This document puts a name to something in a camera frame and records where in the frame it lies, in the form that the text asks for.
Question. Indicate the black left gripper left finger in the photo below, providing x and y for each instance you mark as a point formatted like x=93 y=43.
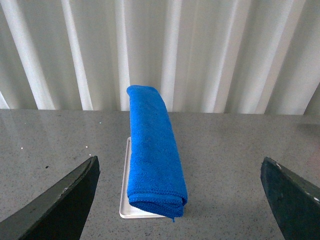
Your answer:
x=59 y=213

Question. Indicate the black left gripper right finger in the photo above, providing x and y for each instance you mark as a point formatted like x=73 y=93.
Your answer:
x=294 y=201

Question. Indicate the blue microfiber towel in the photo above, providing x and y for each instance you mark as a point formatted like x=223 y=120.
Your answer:
x=156 y=182

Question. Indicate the white pleated curtain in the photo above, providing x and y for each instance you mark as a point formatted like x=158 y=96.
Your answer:
x=210 y=56

